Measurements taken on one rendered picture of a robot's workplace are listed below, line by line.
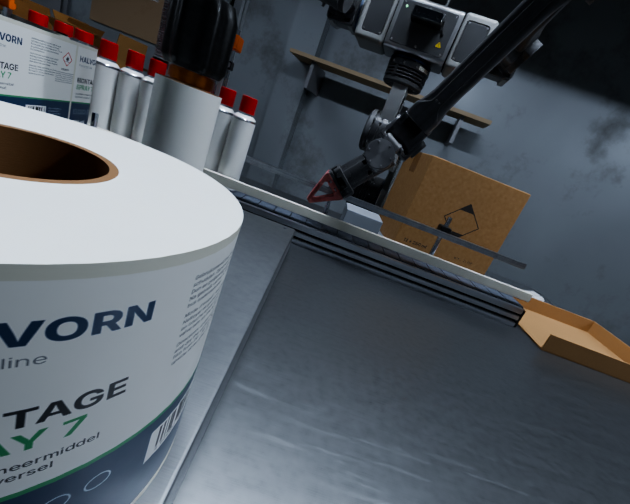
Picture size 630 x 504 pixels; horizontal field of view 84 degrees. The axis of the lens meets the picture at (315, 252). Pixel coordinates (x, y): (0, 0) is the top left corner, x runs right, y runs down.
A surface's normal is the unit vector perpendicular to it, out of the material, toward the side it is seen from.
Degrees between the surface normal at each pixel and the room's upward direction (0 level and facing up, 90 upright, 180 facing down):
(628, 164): 90
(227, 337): 0
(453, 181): 90
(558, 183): 90
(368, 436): 0
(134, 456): 90
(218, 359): 0
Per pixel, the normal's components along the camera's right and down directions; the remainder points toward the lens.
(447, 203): 0.03, 0.35
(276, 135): -0.25, 0.24
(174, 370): 0.90, 0.41
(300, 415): 0.35, -0.88
